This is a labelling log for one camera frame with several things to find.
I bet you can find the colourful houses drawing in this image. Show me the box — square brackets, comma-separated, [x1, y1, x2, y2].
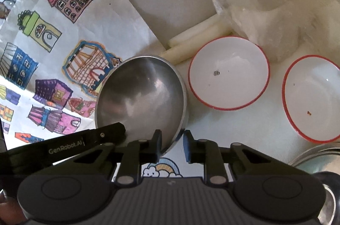
[0, 0, 165, 151]

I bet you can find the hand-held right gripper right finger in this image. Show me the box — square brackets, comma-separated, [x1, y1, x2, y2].
[183, 130, 269, 185]

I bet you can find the deep stainless steel bowl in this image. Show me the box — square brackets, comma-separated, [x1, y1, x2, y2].
[94, 56, 190, 157]

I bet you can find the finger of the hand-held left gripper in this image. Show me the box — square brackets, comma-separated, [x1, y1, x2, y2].
[82, 122, 126, 147]

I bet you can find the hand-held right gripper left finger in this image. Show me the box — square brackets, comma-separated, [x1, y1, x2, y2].
[73, 129, 162, 185]

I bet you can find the white bowl red rim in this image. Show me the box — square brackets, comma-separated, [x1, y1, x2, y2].
[188, 36, 271, 111]

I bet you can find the white ceramic bowl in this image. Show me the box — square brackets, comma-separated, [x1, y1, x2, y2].
[282, 55, 340, 142]

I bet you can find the large stainless steel plate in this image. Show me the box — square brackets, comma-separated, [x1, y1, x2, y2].
[288, 144, 340, 225]

